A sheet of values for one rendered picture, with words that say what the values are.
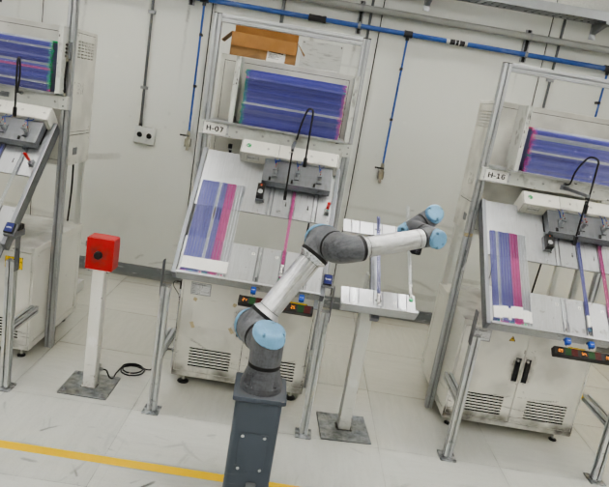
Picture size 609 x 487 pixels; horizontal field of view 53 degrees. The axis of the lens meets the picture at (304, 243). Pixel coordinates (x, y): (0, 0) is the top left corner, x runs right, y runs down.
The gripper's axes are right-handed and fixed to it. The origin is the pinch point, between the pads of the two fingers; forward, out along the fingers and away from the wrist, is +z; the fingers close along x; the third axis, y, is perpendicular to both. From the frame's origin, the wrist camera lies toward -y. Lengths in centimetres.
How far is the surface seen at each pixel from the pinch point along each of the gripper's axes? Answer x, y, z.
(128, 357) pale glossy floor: 128, -54, 105
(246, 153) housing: 79, 43, 23
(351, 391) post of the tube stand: 11, -63, 48
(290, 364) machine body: 40, -52, 67
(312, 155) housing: 46, 47, 20
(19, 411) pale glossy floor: 162, -90, 48
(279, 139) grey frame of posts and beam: 63, 54, 24
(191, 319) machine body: 94, -36, 62
